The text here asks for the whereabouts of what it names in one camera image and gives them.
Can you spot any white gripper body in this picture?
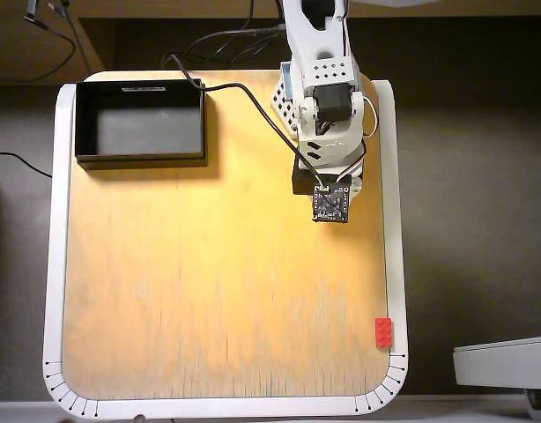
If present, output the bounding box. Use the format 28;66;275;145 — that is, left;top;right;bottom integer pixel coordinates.
292;157;364;196

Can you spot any red lego block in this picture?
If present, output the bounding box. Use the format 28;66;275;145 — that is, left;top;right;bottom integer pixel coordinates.
374;316;396;351

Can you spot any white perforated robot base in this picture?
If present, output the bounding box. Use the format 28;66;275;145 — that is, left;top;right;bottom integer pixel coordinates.
270;61;308;138

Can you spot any black rectangular bin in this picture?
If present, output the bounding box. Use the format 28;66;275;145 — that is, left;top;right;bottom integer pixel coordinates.
74;78;209;171

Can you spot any blue clamp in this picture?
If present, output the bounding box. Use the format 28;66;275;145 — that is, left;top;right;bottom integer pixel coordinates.
281;63;294;101

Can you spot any white table rim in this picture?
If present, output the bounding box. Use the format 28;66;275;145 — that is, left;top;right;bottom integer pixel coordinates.
41;70;411;419

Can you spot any white grey appliance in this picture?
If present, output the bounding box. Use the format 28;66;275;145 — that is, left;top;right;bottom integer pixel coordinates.
453;334;541;391

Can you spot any white rounded device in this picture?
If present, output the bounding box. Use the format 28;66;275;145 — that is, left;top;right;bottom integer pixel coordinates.
522;390;541;422

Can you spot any black wrist camera board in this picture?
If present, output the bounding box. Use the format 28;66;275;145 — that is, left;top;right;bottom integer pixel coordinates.
312;183;351;224

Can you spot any black camera cable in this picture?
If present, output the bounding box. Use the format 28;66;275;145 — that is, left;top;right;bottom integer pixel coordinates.
161;51;331;190

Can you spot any black usb cable with plug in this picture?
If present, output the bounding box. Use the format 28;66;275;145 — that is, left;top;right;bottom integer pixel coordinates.
162;24;289;71

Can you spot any thin grey cable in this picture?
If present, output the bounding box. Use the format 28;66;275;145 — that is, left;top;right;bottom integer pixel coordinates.
45;0;93;74

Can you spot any black cable on floor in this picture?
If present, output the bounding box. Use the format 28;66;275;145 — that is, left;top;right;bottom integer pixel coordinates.
0;151;54;179

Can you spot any wooden desk frame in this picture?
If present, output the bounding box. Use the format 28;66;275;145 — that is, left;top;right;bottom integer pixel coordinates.
0;0;541;87

